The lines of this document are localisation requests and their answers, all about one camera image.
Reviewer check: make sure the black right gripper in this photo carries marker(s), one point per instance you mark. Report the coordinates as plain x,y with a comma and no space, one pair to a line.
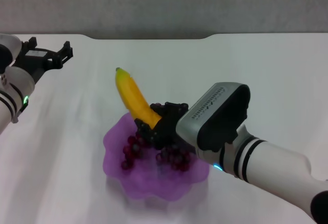
166,131

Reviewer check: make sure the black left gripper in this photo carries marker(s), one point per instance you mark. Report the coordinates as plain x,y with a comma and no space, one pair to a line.
36,63

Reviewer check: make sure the yellow banana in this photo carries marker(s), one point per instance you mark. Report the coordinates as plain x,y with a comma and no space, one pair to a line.
133,96

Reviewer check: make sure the red grape bunch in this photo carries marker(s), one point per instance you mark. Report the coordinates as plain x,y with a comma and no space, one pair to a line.
176,158

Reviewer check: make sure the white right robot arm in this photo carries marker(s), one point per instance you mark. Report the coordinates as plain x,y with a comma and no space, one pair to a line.
271,162

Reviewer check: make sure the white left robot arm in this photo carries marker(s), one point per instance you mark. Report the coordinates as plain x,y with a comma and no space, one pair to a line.
15,85

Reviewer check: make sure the purple scalloped plastic plate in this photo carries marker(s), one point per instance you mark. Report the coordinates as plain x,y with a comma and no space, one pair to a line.
143,183

